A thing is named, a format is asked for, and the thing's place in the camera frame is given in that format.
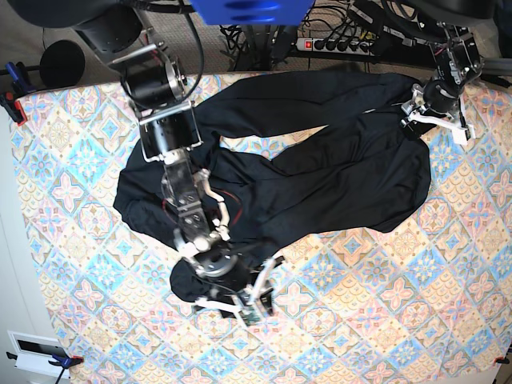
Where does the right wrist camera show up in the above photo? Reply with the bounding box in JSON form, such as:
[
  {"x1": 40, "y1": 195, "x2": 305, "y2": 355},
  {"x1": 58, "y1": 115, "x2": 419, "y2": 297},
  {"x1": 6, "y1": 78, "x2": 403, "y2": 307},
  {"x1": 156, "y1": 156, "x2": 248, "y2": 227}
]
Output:
[{"x1": 239, "y1": 305, "x2": 266, "y2": 326}]

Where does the orange clamp lower right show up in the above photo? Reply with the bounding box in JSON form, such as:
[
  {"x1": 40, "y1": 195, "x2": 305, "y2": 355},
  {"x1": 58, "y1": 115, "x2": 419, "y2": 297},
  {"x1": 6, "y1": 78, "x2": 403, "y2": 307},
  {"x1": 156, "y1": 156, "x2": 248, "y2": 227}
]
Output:
[{"x1": 494, "y1": 357, "x2": 510, "y2": 365}]

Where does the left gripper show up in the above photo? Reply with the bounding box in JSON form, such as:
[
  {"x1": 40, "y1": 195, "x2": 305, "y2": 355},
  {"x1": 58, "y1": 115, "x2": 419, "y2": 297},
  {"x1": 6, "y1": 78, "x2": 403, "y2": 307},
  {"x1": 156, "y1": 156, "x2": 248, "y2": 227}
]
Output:
[{"x1": 401, "y1": 82, "x2": 468, "y2": 138}]

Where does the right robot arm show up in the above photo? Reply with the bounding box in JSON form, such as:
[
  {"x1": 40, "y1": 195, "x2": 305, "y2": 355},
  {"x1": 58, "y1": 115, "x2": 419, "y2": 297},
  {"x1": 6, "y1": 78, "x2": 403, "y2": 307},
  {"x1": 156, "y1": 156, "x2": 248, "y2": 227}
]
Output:
[{"x1": 11, "y1": 1, "x2": 283, "y2": 326}]

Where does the black t-shirt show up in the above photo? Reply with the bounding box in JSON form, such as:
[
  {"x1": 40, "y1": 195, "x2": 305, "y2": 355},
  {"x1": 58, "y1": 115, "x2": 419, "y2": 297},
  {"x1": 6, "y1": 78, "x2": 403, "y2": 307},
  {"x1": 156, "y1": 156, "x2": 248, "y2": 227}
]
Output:
[{"x1": 112, "y1": 63, "x2": 433, "y2": 309}]

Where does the blue orange clamp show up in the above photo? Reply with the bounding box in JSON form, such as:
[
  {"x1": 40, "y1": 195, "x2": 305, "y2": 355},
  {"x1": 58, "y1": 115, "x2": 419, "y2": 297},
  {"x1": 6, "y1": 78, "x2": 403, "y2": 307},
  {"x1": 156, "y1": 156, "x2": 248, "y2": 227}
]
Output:
[
  {"x1": 6, "y1": 352, "x2": 84, "y2": 383},
  {"x1": 1, "y1": 62, "x2": 30, "y2": 126}
]

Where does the blue orange clamp lower left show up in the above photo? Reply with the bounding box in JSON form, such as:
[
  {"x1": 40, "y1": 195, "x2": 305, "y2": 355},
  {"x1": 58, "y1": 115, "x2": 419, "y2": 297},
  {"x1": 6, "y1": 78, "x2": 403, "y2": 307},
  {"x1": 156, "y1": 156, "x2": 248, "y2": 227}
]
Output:
[{"x1": 6, "y1": 352, "x2": 84, "y2": 383}]

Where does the patterned tablecloth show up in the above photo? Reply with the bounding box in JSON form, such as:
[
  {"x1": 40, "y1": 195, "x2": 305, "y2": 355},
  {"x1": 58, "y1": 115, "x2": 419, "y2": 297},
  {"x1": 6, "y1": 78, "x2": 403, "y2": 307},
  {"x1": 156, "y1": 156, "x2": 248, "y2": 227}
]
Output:
[{"x1": 10, "y1": 84, "x2": 511, "y2": 383}]

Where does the white floor vent box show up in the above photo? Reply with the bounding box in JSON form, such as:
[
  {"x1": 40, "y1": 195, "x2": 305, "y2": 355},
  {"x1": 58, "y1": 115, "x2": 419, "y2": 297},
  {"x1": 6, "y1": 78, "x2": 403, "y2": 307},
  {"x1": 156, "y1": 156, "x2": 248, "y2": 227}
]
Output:
[{"x1": 7, "y1": 330, "x2": 67, "y2": 379}]

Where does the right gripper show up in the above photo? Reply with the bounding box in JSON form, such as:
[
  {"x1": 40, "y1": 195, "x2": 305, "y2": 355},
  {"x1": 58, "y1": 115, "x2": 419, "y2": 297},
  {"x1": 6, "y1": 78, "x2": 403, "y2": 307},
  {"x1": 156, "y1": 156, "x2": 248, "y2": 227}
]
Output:
[{"x1": 194, "y1": 254, "x2": 285, "y2": 320}]

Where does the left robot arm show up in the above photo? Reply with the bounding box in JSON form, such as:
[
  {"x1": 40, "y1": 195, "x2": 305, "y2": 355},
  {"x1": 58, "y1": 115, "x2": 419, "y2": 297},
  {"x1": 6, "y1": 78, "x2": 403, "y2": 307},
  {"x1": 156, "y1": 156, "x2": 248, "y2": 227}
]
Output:
[{"x1": 381, "y1": 1, "x2": 497, "y2": 145}]

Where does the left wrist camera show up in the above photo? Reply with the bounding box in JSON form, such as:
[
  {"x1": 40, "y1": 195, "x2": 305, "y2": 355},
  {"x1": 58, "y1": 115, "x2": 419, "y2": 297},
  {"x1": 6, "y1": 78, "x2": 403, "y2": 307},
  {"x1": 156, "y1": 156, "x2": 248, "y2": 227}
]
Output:
[{"x1": 452, "y1": 125, "x2": 475, "y2": 146}]

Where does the black round stool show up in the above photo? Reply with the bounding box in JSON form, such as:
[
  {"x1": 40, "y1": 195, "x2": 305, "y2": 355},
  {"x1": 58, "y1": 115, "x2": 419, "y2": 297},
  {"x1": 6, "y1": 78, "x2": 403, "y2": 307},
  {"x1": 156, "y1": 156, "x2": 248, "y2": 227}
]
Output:
[{"x1": 39, "y1": 40, "x2": 86, "y2": 89}]

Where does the white power strip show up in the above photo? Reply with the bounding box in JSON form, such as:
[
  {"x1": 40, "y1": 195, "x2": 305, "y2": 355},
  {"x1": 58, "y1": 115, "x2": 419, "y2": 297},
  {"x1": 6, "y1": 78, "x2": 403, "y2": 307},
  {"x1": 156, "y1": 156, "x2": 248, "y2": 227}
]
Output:
[{"x1": 295, "y1": 38, "x2": 373, "y2": 56}]

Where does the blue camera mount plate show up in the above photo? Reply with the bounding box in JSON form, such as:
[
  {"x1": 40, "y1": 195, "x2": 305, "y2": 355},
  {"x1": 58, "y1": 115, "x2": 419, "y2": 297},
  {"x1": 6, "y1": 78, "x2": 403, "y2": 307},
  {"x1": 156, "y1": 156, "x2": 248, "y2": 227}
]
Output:
[{"x1": 190, "y1": 0, "x2": 314, "y2": 26}]

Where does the blue orange clamp upper left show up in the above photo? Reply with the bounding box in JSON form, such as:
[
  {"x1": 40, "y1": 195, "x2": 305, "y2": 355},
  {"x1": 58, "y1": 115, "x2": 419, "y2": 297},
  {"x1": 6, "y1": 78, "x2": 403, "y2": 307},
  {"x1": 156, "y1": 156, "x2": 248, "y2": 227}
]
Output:
[{"x1": 1, "y1": 62, "x2": 30, "y2": 126}]

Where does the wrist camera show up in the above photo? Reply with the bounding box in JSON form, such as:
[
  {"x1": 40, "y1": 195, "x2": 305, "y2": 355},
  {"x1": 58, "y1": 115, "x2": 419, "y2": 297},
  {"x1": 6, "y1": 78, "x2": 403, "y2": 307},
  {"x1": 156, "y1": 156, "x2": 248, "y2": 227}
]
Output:
[
  {"x1": 239, "y1": 305, "x2": 266, "y2": 326},
  {"x1": 452, "y1": 125, "x2": 475, "y2": 146}
]

